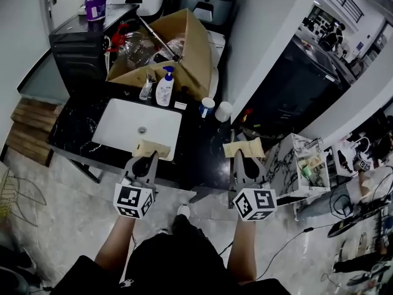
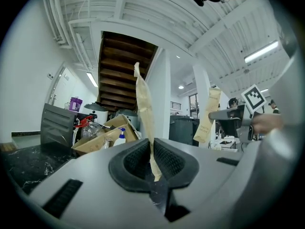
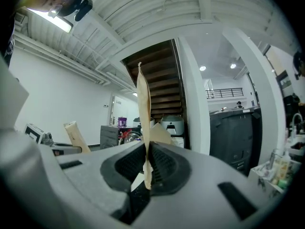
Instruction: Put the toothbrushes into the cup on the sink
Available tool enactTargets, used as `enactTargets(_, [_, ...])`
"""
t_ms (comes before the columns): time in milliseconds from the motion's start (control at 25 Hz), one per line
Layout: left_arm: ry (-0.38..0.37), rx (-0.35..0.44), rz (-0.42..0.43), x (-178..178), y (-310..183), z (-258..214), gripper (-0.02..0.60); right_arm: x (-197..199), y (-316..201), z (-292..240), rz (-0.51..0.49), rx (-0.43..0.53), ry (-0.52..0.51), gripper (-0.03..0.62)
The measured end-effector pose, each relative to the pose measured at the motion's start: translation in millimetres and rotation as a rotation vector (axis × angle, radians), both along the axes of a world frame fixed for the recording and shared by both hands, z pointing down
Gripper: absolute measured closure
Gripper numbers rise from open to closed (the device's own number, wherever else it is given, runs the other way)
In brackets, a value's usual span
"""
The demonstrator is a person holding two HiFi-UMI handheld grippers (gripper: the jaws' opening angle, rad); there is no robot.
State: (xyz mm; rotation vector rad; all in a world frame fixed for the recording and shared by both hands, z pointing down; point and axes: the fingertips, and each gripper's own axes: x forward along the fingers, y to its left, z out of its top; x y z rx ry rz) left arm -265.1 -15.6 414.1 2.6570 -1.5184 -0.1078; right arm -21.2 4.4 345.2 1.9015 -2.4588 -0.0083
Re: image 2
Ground large black bin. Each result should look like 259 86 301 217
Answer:
169 115 200 146

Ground person's right hand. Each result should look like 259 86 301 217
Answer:
252 114 284 134

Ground white pump bottle blue cap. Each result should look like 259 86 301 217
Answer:
113 127 127 147

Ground dark grey drawer unit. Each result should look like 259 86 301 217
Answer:
40 103 79 152

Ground wooden steps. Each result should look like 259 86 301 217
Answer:
0 142 17 152

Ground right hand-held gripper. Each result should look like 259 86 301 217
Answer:
208 84 267 143

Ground red spray trigger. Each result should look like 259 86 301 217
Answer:
75 115 94 128

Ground white rounded appliance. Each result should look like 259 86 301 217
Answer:
83 103 109 126

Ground dark wooden staircase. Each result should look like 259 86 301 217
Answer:
97 31 159 112

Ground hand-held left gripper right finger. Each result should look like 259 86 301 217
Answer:
152 138 244 229

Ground ceiling tube light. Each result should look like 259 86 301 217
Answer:
244 41 279 63
86 72 99 88

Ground clear plastic jug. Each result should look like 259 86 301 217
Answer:
81 122 105 140

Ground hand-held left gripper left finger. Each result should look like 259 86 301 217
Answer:
28 138 168 229

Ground brown cardboard box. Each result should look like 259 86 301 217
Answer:
71 114 141 156

